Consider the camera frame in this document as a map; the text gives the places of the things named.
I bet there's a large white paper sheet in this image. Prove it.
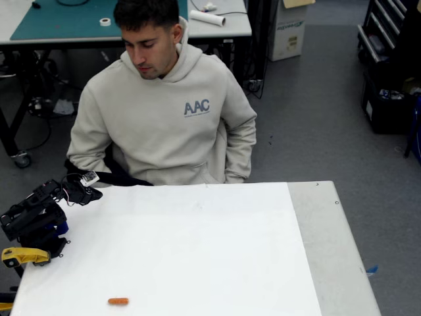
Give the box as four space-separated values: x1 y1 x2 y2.
9 182 323 316

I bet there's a blue frame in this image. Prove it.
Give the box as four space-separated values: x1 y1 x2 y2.
404 95 421 159

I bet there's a small white camera board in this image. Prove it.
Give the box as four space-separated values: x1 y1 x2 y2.
80 171 100 186

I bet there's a yellow and black clamp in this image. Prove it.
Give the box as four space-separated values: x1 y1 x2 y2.
0 291 16 313

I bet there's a white cardboard box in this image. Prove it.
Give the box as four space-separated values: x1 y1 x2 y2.
268 0 309 62

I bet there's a man in beige hoodie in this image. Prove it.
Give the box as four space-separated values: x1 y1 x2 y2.
66 0 258 187

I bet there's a black storage bin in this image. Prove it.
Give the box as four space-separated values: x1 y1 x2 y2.
360 70 420 135

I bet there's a black drawer tool cabinet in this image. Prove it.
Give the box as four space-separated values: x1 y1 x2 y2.
357 0 421 63

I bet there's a green cutting mat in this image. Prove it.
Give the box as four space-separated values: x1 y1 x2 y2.
9 0 189 41

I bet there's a manila folder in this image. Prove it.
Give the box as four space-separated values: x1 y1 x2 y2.
283 0 316 9

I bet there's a grey work table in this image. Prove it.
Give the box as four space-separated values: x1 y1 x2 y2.
0 0 253 159

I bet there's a white paper roll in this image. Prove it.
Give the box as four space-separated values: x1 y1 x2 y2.
189 9 227 27

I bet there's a white cloth scrap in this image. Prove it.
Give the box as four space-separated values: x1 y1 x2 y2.
52 98 75 115

